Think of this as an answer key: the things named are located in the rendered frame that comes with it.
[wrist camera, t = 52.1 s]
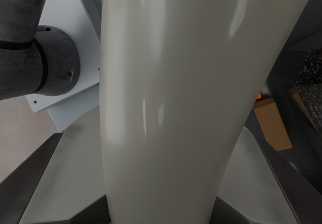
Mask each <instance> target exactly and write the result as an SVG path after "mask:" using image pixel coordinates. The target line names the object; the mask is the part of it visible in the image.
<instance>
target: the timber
mask: <svg viewBox="0 0 322 224"><path fill-rule="evenodd" d="M253 110H254V112H255V115H256V117H257V119H258V122H259V124H260V127H261V129H262V131H263V134H264V136H265V139H266V141H267V142H268V143H269V144H270V145H271V146H272V147H273V148H274V149H275V150H276V151H280V150H285V149H289V148H293V147H292V144H291V141H290V139H289V136H288V134H287V131H286V129H285V126H284V124H283V121H282V118H281V116H280V113H279V111H278V108H277V106H276V103H275V102H274V100H273V99H272V98H268V99H265V100H262V101H258V102H255V103H254V105H253Z"/></svg>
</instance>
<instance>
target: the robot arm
mask: <svg viewBox="0 0 322 224"><path fill-rule="evenodd" d="M45 1H46V0H0V100H5V99H10V98H15V97H19V96H24V95H28V94H39V95H45V96H59V95H63V94H66V93H68V92H69V91H71V90H72V89H73V88H74V86H75V85H76V83H77V81H78V79H79V75H80V68H81V65H80V58H79V54H78V51H77V48H76V46H75V44H74V43H73V41H72V40H71V39H70V37H69V36H68V35H67V34H66V33H65V32H63V31H62V30H60V29H59V28H56V27H53V26H48V25H38V24H39V21H40V18H41V15H42V11H43V8H44V5H45ZM110 222H111V219H110V214H109V209H108V203H107V197H106V191H105V183H104V171H103V163H102V151H101V138H100V110H99V105H97V106H95V107H94V108H92V109H90V110H89V111H87V112H86V113H84V114H83V115H81V116H80V117H79V118H77V119H76V120H75V121H74V122H73V123H71V124H70V125H69V126H68V127H67V128H66V129H65V130H64V131H63V132H62V133H53V134H52V135H51V136H50V137H49V138H48V139H47V140H46V141H45V142H44V143H43V144H42V145H40V146H39V147H38V149H36V150H35V151H34V152H33V153H32V154H31V155H30V156H29V157H28V158H27V159H26V160H25V161H24V162H23V163H21V164H20V165H19V166H18V167H17V168H16V169H15V170H14V171H13V172H12V173H11V174H10V175H9V176H7V177H6V178H5V179H4V180H3V181H2V182H1V183H0V224H109V223H110ZM209 224H322V195H321V194H320V193H319V192H318V191H317V190H316V189H315V188H314V187H313V186H312V185H311V184H310V183H309V182H308V181H307V180H306V179H305V178H304V177H303V176H302V175H300V174H299V173H298V172H297V171H296V170H295V169H294V168H293V167H292V166H291V165H290V164H289V163H288V162H287V161H286V160H285V159H284V158H283V157H282V156H281V155H280V154H279V153H278V152H277V151H276V150H275V149H274V148H273V147H272V146H271V145H270V144H269V143H268V142H267V141H266V140H265V139H264V138H256V137H255V136H254V135H253V134H252V133H251V132H250V131H249V130H248V129H247V128H246V127H245V126H244V127H243V129H242V131H241V133H240V136H239V138H238V140H237V143H236V145H235V147H234V150H233V152H232V154H231V157H230V159H229V162H228V165H227V167H226V170H225V173H224V175H223V178H222V181H221V184H220V187H219V190H218V193H217V196H216V200H215V203H214V207H213V210H212V214H211V218H210V223H209Z"/></svg>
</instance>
